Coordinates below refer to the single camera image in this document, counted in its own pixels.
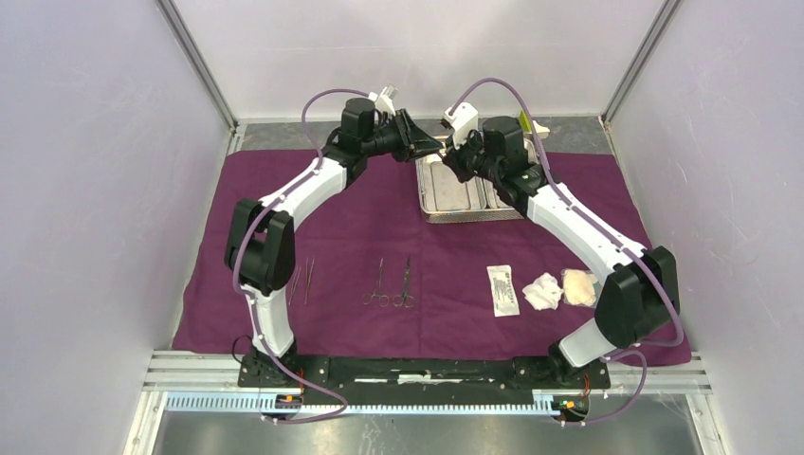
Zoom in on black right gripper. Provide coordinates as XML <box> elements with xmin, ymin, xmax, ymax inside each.
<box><xmin>443</xmin><ymin>125</ymin><xmax>502</xmax><ymax>184</ymax></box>

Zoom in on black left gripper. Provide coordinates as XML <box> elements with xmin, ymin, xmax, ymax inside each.
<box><xmin>362</xmin><ymin>109</ymin><xmax>444</xmax><ymax>164</ymax></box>

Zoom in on steel two-compartment tray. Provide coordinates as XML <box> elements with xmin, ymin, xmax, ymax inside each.
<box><xmin>415</xmin><ymin>130</ymin><xmax>549</xmax><ymax>224</ymax></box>

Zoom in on maroon cloth wrap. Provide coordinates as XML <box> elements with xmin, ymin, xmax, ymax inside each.
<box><xmin>172</xmin><ymin>148</ymin><xmax>693</xmax><ymax>368</ymax></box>

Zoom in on green suture packet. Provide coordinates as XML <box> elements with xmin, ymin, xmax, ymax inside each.
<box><xmin>486</xmin><ymin>264</ymin><xmax>520</xmax><ymax>318</ymax></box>

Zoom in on white gauze packet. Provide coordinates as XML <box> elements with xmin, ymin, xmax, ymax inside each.
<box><xmin>522</xmin><ymin>273</ymin><xmax>563</xmax><ymax>311</ymax></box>

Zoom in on steel surgical scissors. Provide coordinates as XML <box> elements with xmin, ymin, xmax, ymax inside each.
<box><xmin>393</xmin><ymin>258</ymin><xmax>415</xmax><ymax>308</ymax></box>

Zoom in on steel needle holder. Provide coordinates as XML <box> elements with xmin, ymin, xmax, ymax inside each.
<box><xmin>362</xmin><ymin>258</ymin><xmax>390</xmax><ymax>307</ymax></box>

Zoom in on white gauze pad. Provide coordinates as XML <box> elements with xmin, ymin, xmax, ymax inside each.
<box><xmin>561</xmin><ymin>269</ymin><xmax>600</xmax><ymax>308</ymax></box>

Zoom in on steel forceps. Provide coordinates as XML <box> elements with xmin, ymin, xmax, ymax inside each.
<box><xmin>286</xmin><ymin>265</ymin><xmax>302</xmax><ymax>306</ymax></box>
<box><xmin>303</xmin><ymin>257</ymin><xmax>316</xmax><ymax>305</ymax></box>

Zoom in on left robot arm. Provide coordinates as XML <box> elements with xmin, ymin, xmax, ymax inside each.
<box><xmin>225</xmin><ymin>90</ymin><xmax>442</xmax><ymax>387</ymax></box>

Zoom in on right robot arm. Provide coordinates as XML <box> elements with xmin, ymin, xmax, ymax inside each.
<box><xmin>442</xmin><ymin>114</ymin><xmax>684</xmax><ymax>387</ymax></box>

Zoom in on yellow-green plastic block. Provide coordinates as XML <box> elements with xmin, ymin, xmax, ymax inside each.
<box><xmin>519</xmin><ymin>110</ymin><xmax>533</xmax><ymax>132</ymax></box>

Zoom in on white plastic block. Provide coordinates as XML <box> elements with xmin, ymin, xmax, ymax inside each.
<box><xmin>533</xmin><ymin>119</ymin><xmax>551</xmax><ymax>139</ymax></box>

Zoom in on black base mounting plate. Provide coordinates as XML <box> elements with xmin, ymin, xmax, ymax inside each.
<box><xmin>238</xmin><ymin>351</ymin><xmax>612</xmax><ymax>408</ymax></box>

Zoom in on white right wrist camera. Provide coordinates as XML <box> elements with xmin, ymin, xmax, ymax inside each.
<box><xmin>442</xmin><ymin>101</ymin><xmax>479</xmax><ymax>148</ymax></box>

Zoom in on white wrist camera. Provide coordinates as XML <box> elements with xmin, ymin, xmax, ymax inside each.
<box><xmin>442</xmin><ymin>101</ymin><xmax>479</xmax><ymax>148</ymax></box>
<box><xmin>367</xmin><ymin>84</ymin><xmax>398</xmax><ymax>117</ymax></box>

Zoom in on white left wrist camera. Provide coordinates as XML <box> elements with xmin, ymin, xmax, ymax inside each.
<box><xmin>367</xmin><ymin>84</ymin><xmax>398</xmax><ymax>117</ymax></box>

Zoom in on aluminium frame rail left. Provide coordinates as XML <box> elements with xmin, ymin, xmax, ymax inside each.
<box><xmin>155</xmin><ymin>1</ymin><xmax>237</xmax><ymax>337</ymax></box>

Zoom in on aluminium frame rail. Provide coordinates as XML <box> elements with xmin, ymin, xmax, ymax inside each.
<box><xmin>124</xmin><ymin>351</ymin><xmax>730</xmax><ymax>454</ymax></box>
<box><xmin>155</xmin><ymin>1</ymin><xmax>237</xmax><ymax>337</ymax></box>

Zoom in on aluminium frame post right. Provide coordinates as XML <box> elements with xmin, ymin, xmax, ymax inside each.
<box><xmin>600</xmin><ymin>0</ymin><xmax>684</xmax><ymax>130</ymax></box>

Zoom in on aluminium front frame rail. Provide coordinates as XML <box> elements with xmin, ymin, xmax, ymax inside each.
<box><xmin>124</xmin><ymin>351</ymin><xmax>730</xmax><ymax>454</ymax></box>

